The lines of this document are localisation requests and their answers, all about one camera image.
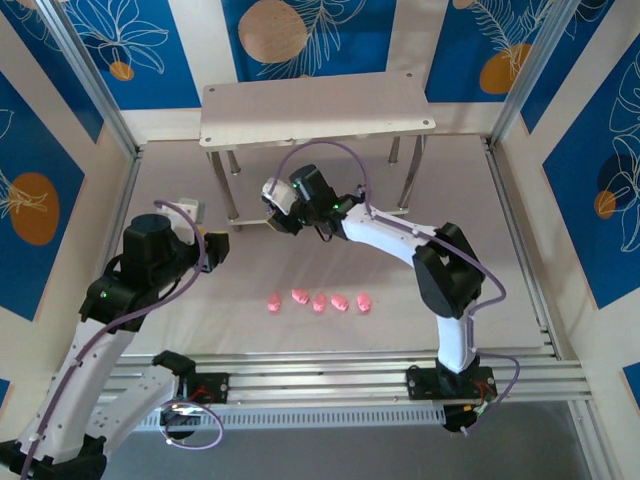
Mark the pink plastic pig toy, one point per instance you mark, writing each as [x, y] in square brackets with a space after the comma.
[340, 301]
[274, 302]
[319, 304]
[300, 296]
[364, 303]

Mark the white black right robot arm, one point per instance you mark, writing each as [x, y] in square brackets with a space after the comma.
[385, 235]

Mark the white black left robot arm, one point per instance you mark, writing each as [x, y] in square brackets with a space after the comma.
[75, 370]

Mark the two-tier shelf with chrome legs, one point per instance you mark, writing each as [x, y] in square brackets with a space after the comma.
[310, 110]

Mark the small controller board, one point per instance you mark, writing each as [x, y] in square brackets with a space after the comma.
[180, 414]
[465, 417]

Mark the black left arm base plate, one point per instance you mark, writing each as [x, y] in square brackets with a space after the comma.
[215, 387]

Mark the aluminium mounting rail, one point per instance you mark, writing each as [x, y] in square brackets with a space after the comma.
[320, 380]

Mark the aluminium upright post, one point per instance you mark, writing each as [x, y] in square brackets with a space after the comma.
[534, 75]
[92, 80]

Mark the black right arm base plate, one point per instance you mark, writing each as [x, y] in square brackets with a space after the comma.
[420, 382]

